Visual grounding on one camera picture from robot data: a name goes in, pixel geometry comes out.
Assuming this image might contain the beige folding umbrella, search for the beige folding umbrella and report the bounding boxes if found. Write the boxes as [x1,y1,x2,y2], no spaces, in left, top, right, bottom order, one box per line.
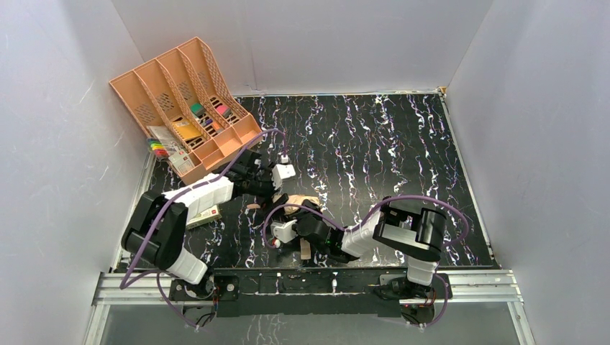
[246,193,320,260]

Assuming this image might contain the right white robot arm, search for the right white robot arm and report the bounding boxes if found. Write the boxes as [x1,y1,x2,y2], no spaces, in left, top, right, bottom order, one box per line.
[291,201,447,287]

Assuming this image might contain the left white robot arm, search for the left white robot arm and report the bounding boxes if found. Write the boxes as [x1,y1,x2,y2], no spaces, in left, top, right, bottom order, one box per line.
[121,149,296,285]

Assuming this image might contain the small white green box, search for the small white green box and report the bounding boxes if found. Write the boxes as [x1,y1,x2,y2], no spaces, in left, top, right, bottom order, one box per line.
[186,206,222,230]

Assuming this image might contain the pink eraser block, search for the pink eraser block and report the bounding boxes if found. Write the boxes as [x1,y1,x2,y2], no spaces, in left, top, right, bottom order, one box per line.
[215,104,232,119]

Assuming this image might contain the yellow notepad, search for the yellow notepad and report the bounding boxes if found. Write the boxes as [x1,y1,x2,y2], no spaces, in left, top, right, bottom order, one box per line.
[171,120,201,141]

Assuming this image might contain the green eraser block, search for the green eraser block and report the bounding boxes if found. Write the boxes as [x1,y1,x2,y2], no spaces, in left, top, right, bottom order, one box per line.
[190,103,206,118]

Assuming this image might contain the colourful marker set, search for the colourful marker set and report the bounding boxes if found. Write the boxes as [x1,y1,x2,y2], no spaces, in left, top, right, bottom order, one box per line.
[147,138,170,160]

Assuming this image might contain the white paper card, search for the white paper card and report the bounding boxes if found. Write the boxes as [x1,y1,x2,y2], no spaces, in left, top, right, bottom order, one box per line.
[147,126,179,146]

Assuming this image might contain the orange plastic file organizer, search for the orange plastic file organizer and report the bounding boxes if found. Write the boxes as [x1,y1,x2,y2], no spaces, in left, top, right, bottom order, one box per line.
[109,37,262,184]

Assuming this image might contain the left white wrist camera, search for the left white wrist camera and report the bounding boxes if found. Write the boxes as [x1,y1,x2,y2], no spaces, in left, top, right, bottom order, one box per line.
[272,154,296,189]

